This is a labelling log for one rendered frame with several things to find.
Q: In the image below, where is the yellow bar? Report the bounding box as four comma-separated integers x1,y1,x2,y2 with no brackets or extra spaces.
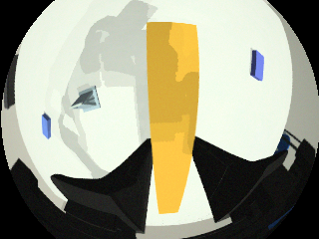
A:
147,23,199,214

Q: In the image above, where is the blue rectangular block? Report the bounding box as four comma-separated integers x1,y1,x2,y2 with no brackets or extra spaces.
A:
250,51,264,81
41,115,52,139

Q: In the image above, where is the grey wedge on flat base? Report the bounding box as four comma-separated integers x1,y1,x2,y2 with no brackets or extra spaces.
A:
72,87,100,113

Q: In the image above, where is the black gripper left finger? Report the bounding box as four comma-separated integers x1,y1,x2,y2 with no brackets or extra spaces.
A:
51,138,153,234

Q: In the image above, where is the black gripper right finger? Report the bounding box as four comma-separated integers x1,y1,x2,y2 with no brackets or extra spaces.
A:
191,136,288,223

